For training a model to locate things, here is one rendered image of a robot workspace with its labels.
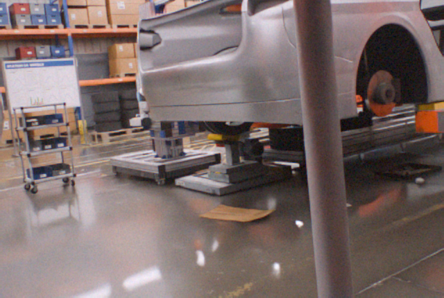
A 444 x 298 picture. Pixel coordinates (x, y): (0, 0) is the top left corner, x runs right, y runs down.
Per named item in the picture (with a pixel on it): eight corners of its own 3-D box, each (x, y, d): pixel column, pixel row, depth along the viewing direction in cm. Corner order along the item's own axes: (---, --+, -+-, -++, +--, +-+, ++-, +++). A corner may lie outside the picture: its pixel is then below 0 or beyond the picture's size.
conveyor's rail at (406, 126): (306, 162, 481) (304, 140, 479) (302, 161, 486) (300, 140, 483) (445, 128, 621) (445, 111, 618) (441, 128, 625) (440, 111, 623)
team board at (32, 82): (18, 157, 948) (3, 56, 928) (11, 156, 988) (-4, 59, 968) (91, 145, 1036) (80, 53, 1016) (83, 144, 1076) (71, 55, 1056)
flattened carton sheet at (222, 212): (257, 223, 350) (256, 219, 349) (198, 217, 383) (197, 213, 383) (278, 212, 374) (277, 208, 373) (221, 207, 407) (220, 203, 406)
